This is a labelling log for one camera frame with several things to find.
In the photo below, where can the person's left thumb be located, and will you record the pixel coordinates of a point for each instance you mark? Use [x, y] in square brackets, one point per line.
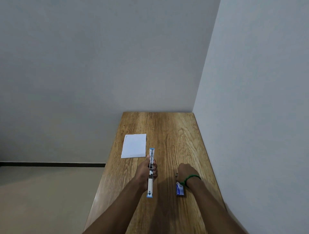
[147, 160]

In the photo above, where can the person's left forearm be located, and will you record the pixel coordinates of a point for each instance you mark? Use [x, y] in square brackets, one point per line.
[115, 209]

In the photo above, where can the blue and silver stapler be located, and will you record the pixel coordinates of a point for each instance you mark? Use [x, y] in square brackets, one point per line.
[151, 172]

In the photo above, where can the white paper sheet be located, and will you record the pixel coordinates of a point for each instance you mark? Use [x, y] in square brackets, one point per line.
[134, 145]

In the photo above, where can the blue staple box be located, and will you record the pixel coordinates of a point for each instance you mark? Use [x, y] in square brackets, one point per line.
[180, 188]

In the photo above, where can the person's right fingers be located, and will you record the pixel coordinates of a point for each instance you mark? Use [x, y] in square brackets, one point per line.
[178, 178]

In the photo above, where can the person's right hand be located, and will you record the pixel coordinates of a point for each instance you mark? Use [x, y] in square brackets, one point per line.
[187, 170]

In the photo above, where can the person's left hand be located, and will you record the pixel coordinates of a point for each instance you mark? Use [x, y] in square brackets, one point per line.
[142, 171]

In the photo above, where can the person's right forearm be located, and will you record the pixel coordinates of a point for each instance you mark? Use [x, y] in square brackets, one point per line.
[212, 207]

